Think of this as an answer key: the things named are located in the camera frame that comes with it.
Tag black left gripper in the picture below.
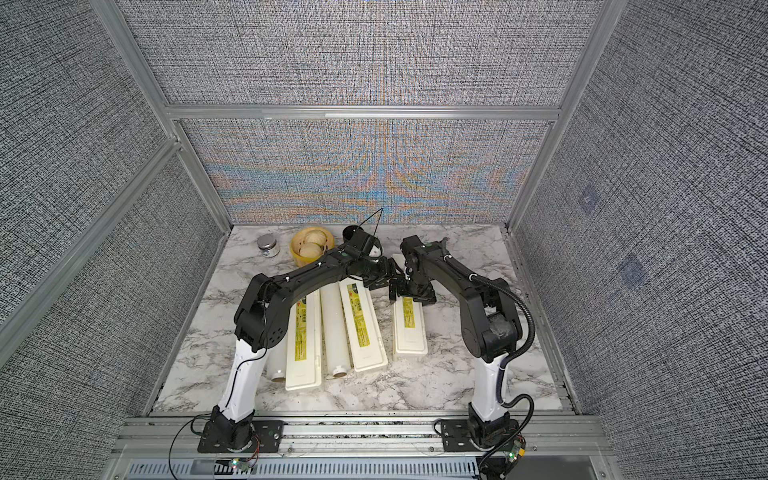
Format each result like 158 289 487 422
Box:
358 257 405 292

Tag white wrap dispenser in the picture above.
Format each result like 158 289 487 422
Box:
389 286 428 358
285 291 322 391
339 279 389 373

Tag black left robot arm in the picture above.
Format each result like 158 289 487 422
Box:
197 227 402 453

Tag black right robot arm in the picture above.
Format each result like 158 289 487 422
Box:
395 236 523 449

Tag middle plastic wrap roll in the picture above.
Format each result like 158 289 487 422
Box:
320 283 352 378

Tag plastic wrap roll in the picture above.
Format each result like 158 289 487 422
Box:
265 342 287 382
320 283 352 378

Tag left plastic wrap roll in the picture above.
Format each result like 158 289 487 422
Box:
265 342 287 382

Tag black cup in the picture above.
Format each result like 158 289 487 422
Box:
342 224 358 242

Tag yellow bowl with eggs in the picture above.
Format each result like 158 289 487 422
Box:
290 226 335 267

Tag small silver lidded jar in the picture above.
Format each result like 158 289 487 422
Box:
257 233 280 258

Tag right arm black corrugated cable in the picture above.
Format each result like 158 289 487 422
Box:
467 272 536 475

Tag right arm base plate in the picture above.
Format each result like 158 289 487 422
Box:
434 418 519 452

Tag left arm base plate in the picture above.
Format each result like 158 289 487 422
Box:
197 420 285 454

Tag aluminium front rail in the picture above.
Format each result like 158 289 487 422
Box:
101 411 622 479

